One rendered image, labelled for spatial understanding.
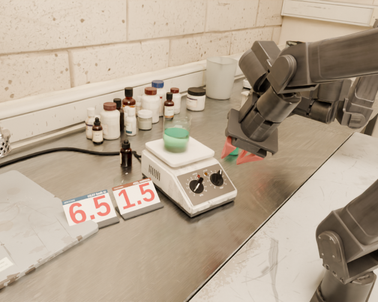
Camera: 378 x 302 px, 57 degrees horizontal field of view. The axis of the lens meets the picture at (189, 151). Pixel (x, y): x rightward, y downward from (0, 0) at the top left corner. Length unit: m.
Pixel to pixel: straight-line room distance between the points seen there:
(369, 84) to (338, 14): 1.14
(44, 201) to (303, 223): 0.53
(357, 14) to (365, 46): 1.59
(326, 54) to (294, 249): 0.36
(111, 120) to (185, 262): 0.52
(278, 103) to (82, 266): 0.41
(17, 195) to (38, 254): 0.19
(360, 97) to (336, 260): 0.55
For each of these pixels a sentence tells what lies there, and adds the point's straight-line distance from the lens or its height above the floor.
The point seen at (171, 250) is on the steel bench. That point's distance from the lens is 0.65.
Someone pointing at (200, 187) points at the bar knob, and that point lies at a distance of 0.73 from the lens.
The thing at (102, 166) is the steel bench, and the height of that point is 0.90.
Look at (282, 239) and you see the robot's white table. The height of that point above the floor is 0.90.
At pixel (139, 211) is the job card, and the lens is 0.73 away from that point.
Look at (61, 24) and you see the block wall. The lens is 1.07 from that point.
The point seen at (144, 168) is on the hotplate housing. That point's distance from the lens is 0.82.
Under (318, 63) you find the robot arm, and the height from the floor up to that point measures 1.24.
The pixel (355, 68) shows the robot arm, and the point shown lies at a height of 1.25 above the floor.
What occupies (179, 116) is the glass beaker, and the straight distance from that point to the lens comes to 0.79.
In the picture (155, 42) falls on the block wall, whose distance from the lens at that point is 1.33.
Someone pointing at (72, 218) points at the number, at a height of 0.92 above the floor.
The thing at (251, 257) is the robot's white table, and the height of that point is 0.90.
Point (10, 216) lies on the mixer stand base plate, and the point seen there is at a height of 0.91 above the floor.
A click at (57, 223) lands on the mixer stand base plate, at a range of 0.71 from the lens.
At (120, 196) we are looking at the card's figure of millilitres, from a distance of 0.73.
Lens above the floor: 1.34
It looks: 26 degrees down
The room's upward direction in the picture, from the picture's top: 5 degrees clockwise
